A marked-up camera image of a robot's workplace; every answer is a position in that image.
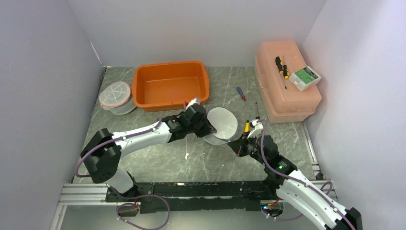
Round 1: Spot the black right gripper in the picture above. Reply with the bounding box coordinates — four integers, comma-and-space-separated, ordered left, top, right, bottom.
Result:
228, 131, 268, 166

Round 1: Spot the white mesh blue-zip laundry bag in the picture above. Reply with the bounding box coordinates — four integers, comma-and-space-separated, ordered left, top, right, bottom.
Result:
203, 107, 238, 146

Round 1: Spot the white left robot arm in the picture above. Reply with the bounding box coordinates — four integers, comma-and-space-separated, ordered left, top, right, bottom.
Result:
75, 103, 216, 201

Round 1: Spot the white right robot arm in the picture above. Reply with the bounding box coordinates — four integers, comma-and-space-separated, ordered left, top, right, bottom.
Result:
228, 133, 363, 230

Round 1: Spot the white mesh pink-zip laundry bag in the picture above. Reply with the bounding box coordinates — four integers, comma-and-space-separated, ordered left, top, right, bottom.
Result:
99, 81, 136, 115

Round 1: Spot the small yellow black screwdriver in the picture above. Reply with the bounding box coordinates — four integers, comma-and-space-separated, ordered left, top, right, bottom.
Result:
244, 120, 250, 132

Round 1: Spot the black yellow screwdriver on table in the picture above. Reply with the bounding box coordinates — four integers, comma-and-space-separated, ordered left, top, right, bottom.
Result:
255, 102, 260, 119

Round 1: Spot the blue red screwdriver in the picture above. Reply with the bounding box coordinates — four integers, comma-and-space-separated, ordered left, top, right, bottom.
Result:
236, 86, 247, 102

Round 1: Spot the orange plastic tub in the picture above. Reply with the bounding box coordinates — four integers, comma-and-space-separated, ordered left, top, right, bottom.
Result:
132, 60, 210, 112

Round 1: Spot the thin black yellow screwdriver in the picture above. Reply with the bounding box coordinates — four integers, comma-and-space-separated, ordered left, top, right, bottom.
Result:
282, 56, 289, 89

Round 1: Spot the translucent pink storage box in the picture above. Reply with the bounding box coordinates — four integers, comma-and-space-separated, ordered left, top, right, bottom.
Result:
254, 41, 322, 124

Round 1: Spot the large black yellow screwdriver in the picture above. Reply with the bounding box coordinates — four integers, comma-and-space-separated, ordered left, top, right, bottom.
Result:
275, 56, 283, 74

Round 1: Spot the white green small box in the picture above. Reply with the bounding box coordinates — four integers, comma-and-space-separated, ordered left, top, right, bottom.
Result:
289, 66, 321, 92

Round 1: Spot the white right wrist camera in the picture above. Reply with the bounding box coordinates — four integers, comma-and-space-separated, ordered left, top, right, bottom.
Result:
248, 119, 264, 138

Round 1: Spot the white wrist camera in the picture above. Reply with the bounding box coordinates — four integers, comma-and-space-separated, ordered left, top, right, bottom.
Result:
183, 97, 201, 111
248, 119, 264, 138

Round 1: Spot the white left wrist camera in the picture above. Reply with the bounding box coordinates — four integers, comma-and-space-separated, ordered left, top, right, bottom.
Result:
183, 97, 201, 111

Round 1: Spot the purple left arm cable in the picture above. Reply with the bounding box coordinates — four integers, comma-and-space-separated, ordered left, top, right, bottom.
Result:
75, 117, 163, 178

